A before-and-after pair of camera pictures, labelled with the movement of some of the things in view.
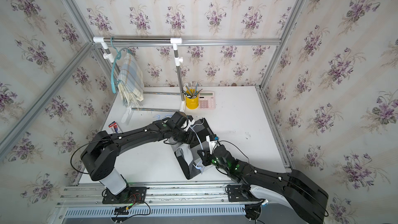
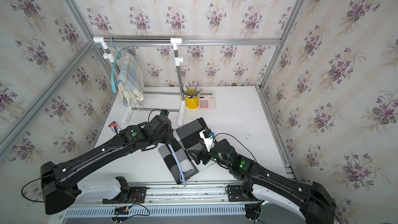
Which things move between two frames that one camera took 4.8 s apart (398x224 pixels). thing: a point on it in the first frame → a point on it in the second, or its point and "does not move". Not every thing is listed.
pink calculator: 207,100 does not move
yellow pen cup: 192,103 does not move
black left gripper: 192,140 → 171,136
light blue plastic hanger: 192,126 → 181,176
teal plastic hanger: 117,56 does not move
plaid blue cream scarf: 130,81 does not move
